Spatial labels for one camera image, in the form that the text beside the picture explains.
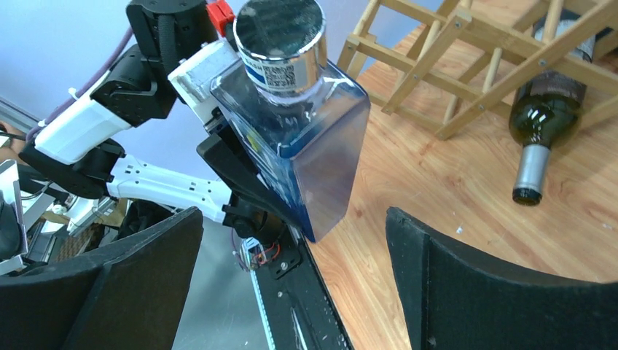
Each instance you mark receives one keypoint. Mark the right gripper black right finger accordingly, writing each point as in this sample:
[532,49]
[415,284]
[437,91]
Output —
[455,296]

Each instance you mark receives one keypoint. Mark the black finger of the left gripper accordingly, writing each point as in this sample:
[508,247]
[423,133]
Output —
[252,207]

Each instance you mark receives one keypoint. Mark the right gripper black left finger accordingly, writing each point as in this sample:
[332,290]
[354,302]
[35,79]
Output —
[129,294]

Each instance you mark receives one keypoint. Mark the blue bottle silver cap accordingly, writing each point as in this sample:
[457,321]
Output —
[300,118]

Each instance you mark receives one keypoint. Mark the dark bottle grey cap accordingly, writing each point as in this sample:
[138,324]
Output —
[545,114]

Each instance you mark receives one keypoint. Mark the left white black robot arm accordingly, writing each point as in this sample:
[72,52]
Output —
[75,149]

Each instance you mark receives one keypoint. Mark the wooden lattice wine rack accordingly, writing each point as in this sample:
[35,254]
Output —
[541,39]

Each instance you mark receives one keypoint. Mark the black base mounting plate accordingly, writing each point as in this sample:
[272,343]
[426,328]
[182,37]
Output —
[295,306]

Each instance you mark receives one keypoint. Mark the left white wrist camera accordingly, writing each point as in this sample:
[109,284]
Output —
[191,79]

